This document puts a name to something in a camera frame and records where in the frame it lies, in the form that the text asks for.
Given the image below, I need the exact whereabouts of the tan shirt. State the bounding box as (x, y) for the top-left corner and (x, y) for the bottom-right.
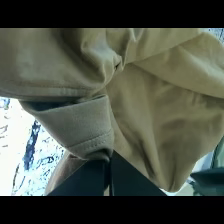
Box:
(0, 27), (224, 197)

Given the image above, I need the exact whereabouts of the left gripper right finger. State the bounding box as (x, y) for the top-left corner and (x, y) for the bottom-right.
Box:
(110, 150), (168, 197)

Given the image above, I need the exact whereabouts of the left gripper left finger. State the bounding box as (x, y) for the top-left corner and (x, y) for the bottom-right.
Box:
(47, 158), (111, 197)

